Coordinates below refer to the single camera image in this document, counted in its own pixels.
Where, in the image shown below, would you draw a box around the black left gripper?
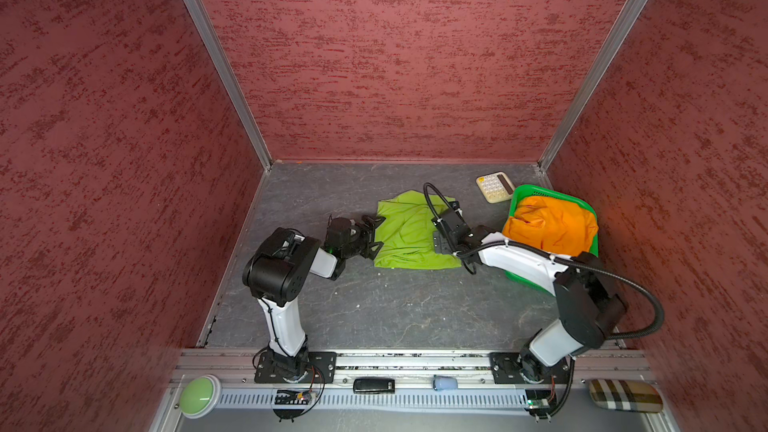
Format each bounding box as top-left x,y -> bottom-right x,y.
342,215 -> 386,260

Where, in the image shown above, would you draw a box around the lime green shorts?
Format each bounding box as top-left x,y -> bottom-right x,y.
374,190 -> 462,270

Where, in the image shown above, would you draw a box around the orange shorts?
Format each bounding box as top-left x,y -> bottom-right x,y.
502,194 -> 599,257

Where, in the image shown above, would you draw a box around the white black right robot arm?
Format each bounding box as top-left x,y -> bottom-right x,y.
433,227 -> 628,383

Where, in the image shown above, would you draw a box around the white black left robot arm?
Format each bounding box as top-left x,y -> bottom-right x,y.
242,215 -> 385,382

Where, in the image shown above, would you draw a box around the cream desk calculator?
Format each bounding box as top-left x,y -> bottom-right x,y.
476,172 -> 515,204

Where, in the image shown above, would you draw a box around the green plastic laundry basket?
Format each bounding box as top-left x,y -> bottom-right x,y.
503,184 -> 600,295

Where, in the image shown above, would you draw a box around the black usb device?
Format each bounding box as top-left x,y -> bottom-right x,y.
353,377 -> 396,395

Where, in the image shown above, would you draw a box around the light blue small object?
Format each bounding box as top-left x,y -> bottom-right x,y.
432,375 -> 458,392

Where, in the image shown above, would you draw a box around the left circuit board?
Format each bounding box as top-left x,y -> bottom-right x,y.
274,389 -> 315,407

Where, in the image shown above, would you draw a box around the circuit board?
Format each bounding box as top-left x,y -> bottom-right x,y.
274,389 -> 315,407
524,389 -> 557,412

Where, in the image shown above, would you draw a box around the right circuit board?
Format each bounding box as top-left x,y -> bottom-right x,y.
524,389 -> 557,412

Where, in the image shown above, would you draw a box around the plaid patterned case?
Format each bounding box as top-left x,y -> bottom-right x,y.
587,379 -> 664,414

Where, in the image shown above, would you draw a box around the green round push button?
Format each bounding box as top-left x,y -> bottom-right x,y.
179,374 -> 222,420

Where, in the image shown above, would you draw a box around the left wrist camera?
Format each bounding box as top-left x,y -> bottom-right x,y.
324,217 -> 356,249

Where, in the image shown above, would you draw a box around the black corrugated cable conduit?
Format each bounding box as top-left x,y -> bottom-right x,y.
422,182 -> 666,341

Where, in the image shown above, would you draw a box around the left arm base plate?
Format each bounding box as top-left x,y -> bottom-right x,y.
252,349 -> 337,384

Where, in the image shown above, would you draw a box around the aluminium front rail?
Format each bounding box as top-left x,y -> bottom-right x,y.
170,348 -> 656,415

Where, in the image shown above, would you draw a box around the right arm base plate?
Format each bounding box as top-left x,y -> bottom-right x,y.
488,352 -> 571,385

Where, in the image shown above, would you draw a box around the right aluminium corner post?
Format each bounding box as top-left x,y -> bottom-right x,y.
538,0 -> 649,175

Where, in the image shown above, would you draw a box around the aluminium corner post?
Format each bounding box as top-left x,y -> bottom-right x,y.
182,0 -> 273,172
538,0 -> 649,175

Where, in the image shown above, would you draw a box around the left aluminium corner post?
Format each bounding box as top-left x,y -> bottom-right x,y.
182,0 -> 273,172

